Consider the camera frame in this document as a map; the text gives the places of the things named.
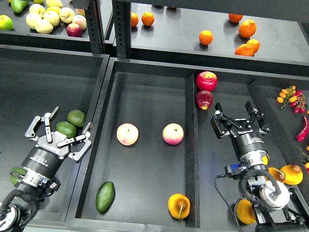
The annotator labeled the black centre tray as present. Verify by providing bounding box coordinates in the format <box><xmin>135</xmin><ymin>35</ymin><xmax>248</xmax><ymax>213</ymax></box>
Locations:
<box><xmin>65</xmin><ymin>57</ymin><xmax>309</xmax><ymax>232</ymax></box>

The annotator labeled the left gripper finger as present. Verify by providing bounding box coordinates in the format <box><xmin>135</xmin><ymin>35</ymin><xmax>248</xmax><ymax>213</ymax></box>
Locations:
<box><xmin>57</xmin><ymin>122</ymin><xmax>92</xmax><ymax>163</ymax></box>
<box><xmin>25</xmin><ymin>106</ymin><xmax>59</xmax><ymax>143</ymax></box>

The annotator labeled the red apple on shelf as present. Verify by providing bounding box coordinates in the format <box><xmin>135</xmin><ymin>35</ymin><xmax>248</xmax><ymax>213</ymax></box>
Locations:
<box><xmin>66</xmin><ymin>23</ymin><xmax>82</xmax><ymax>38</ymax></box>

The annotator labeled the black tray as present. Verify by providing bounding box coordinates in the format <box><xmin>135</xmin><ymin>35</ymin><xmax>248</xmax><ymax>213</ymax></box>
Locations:
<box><xmin>65</xmin><ymin>57</ymin><xmax>309</xmax><ymax>232</ymax></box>
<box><xmin>0</xmin><ymin>44</ymin><xmax>110</xmax><ymax>223</ymax></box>

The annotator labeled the green pepper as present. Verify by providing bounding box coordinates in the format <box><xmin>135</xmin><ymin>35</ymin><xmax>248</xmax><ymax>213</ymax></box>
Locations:
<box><xmin>11</xmin><ymin>0</ymin><xmax>28</xmax><ymax>14</ymax></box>

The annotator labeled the dark avocado left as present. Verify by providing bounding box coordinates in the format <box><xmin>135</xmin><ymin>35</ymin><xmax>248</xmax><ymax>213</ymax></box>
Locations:
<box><xmin>10</xmin><ymin>167</ymin><xmax>27</xmax><ymax>186</ymax></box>

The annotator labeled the yellow pear upper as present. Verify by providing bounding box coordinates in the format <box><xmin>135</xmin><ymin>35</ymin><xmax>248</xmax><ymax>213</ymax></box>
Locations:
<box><xmin>262</xmin><ymin>155</ymin><xmax>268</xmax><ymax>165</ymax></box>

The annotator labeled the pale yellow pear centre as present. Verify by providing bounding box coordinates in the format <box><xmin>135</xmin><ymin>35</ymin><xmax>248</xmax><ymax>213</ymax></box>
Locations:
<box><xmin>43</xmin><ymin>11</ymin><xmax>60</xmax><ymax>27</ymax></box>

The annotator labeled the green apple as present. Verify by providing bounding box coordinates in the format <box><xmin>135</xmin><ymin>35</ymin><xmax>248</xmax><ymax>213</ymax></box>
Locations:
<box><xmin>0</xmin><ymin>14</ymin><xmax>14</xmax><ymax>31</ymax></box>

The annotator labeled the pale yellow pear back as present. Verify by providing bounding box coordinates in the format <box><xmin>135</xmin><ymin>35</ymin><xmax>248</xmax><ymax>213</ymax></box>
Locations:
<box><xmin>29</xmin><ymin>3</ymin><xmax>46</xmax><ymax>17</ymax></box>

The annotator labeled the dark red apple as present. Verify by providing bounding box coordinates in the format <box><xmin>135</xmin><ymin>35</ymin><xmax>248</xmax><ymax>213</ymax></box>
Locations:
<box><xmin>195</xmin><ymin>90</ymin><xmax>213</xmax><ymax>110</ymax></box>

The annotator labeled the orange lower right front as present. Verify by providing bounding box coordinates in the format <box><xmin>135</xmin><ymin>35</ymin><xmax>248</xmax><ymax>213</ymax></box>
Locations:
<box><xmin>235</xmin><ymin>43</ymin><xmax>254</xmax><ymax>57</ymax></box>

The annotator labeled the round green avocado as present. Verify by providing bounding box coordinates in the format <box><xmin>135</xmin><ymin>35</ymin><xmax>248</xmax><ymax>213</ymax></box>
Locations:
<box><xmin>56</xmin><ymin>121</ymin><xmax>77</xmax><ymax>138</ymax></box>
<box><xmin>67</xmin><ymin>109</ymin><xmax>86</xmax><ymax>128</ymax></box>

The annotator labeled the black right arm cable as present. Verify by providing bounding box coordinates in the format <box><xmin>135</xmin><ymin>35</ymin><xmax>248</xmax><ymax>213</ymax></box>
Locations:
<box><xmin>213</xmin><ymin>174</ymin><xmax>243</xmax><ymax>232</ymax></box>

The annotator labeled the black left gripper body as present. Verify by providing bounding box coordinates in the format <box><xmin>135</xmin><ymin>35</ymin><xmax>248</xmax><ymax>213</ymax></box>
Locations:
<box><xmin>37</xmin><ymin>131</ymin><xmax>70</xmax><ymax>159</ymax></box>

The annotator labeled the large orange right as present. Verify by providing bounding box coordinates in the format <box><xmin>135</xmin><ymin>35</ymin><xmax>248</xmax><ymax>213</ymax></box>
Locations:
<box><xmin>239</xmin><ymin>19</ymin><xmax>257</xmax><ymax>39</ymax></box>

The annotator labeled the orange centre shelf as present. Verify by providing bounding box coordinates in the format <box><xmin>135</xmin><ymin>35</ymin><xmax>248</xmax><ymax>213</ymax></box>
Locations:
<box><xmin>199</xmin><ymin>30</ymin><xmax>213</xmax><ymax>45</ymax></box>

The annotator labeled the black shelf post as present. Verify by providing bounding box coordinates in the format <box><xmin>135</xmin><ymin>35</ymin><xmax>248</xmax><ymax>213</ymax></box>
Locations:
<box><xmin>85</xmin><ymin>0</ymin><xmax>105</xmax><ymax>54</ymax></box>
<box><xmin>112</xmin><ymin>0</ymin><xmax>132</xmax><ymax>58</ymax></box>

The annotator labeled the pale peach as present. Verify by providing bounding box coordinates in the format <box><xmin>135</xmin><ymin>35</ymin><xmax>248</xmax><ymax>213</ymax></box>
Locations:
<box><xmin>72</xmin><ymin>15</ymin><xmax>87</xmax><ymax>30</ymax></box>

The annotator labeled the yellow pear brown tip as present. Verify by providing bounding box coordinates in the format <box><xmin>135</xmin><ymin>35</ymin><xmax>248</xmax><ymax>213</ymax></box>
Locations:
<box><xmin>268</xmin><ymin>167</ymin><xmax>286</xmax><ymax>183</ymax></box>

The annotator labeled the yellow pear bottom right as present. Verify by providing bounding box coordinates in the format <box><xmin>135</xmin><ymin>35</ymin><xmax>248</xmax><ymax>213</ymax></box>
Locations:
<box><xmin>236</xmin><ymin>199</ymin><xmax>256</xmax><ymax>225</ymax></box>

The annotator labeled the black shelf post right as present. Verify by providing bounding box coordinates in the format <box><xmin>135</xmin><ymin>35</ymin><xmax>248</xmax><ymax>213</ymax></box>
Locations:
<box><xmin>112</xmin><ymin>0</ymin><xmax>132</xmax><ymax>58</ymax></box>

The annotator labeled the black shelf post left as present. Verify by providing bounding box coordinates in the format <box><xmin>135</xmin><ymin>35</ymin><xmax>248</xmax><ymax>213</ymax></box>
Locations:
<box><xmin>85</xmin><ymin>0</ymin><xmax>105</xmax><ymax>54</ymax></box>

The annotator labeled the cherry tomato bunch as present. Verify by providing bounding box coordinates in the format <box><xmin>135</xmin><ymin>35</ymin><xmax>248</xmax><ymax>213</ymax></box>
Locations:
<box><xmin>276</xmin><ymin>86</ymin><xmax>309</xmax><ymax>114</ymax></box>

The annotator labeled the pale yellow pear right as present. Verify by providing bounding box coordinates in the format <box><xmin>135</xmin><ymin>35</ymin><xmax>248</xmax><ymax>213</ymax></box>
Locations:
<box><xmin>59</xmin><ymin>7</ymin><xmax>75</xmax><ymax>24</ymax></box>

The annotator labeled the pink yellow apple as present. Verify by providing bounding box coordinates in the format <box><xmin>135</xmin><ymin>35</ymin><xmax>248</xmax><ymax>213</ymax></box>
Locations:
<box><xmin>162</xmin><ymin>123</ymin><xmax>184</xmax><ymax>145</ymax></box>
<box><xmin>116</xmin><ymin>123</ymin><xmax>139</xmax><ymax>146</ymax></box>

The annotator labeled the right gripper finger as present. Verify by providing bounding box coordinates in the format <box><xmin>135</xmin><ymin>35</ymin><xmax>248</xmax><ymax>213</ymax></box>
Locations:
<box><xmin>245</xmin><ymin>101</ymin><xmax>271</xmax><ymax>133</ymax></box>
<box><xmin>211</xmin><ymin>102</ymin><xmax>241</xmax><ymax>139</ymax></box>

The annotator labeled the orange lower right back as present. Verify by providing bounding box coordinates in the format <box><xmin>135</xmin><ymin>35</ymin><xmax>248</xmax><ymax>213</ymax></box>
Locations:
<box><xmin>246</xmin><ymin>39</ymin><xmax>260</xmax><ymax>53</ymax></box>

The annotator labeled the black left tray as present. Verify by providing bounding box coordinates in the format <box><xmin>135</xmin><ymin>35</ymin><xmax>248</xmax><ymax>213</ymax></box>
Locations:
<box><xmin>0</xmin><ymin>44</ymin><xmax>110</xmax><ymax>223</ymax></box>

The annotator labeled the pink yellow apple right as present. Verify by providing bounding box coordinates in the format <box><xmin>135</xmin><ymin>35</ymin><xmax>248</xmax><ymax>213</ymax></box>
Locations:
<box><xmin>162</xmin><ymin>123</ymin><xmax>184</xmax><ymax>145</ymax></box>

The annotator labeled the orange top right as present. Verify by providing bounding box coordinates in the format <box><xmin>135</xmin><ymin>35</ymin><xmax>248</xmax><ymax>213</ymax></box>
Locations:
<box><xmin>228</xmin><ymin>14</ymin><xmax>243</xmax><ymax>24</ymax></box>

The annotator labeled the pale yellow pear front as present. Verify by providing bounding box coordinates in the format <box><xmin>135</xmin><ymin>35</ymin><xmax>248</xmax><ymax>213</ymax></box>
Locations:
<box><xmin>35</xmin><ymin>19</ymin><xmax>54</xmax><ymax>34</ymax></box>

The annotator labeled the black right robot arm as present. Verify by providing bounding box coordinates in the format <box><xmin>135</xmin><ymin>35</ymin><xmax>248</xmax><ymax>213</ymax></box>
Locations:
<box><xmin>211</xmin><ymin>101</ymin><xmax>309</xmax><ymax>232</ymax></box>

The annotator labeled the yellow pear far right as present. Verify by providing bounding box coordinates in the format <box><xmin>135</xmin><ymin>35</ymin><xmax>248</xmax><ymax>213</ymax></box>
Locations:
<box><xmin>280</xmin><ymin>165</ymin><xmax>303</xmax><ymax>185</ymax></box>

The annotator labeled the pale yellow pear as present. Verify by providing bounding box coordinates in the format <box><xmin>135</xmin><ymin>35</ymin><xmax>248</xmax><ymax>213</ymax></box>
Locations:
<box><xmin>29</xmin><ymin>3</ymin><xmax>46</xmax><ymax>17</ymax></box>
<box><xmin>35</xmin><ymin>19</ymin><xmax>54</xmax><ymax>34</ymax></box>
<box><xmin>43</xmin><ymin>11</ymin><xmax>60</xmax><ymax>27</ymax></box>
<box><xmin>59</xmin><ymin>7</ymin><xmax>75</xmax><ymax>24</ymax></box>
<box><xmin>26</xmin><ymin>13</ymin><xmax>42</xmax><ymax>29</ymax></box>

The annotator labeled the pink yellow apple left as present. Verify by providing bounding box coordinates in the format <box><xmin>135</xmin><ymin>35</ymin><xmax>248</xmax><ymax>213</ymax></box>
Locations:
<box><xmin>116</xmin><ymin>123</ymin><xmax>139</xmax><ymax>146</ymax></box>

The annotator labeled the pale yellow pear left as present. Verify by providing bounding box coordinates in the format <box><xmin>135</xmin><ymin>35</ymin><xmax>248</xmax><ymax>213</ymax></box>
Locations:
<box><xmin>26</xmin><ymin>13</ymin><xmax>42</xmax><ymax>29</ymax></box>

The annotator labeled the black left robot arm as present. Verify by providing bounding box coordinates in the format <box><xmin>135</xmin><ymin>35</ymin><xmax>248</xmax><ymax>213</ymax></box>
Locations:
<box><xmin>0</xmin><ymin>107</ymin><xmax>92</xmax><ymax>232</ymax></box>

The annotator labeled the red chili pepper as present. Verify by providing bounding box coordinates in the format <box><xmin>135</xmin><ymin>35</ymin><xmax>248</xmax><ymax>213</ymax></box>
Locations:
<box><xmin>296</xmin><ymin>116</ymin><xmax>309</xmax><ymax>142</ymax></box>

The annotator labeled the round green avocado lower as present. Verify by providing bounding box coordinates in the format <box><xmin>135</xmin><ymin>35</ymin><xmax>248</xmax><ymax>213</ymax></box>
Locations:
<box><xmin>56</xmin><ymin>121</ymin><xmax>77</xmax><ymax>138</ymax></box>

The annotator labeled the bright red apple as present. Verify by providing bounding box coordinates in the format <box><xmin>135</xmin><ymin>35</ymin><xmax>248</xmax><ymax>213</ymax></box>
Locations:
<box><xmin>196</xmin><ymin>71</ymin><xmax>218</xmax><ymax>92</ymax></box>

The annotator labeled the dark green avocado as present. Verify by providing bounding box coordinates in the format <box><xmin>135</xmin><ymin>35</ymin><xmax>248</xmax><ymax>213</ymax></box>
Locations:
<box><xmin>96</xmin><ymin>181</ymin><xmax>115</xmax><ymax>214</ymax></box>

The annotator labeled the round green avocado upper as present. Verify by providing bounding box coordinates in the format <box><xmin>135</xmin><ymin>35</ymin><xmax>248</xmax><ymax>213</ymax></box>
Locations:
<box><xmin>67</xmin><ymin>109</ymin><xmax>86</xmax><ymax>128</ymax></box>

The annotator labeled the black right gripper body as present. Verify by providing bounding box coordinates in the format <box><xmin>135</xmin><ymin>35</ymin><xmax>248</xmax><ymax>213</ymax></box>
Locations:
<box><xmin>230</xmin><ymin>127</ymin><xmax>262</xmax><ymax>141</ymax></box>

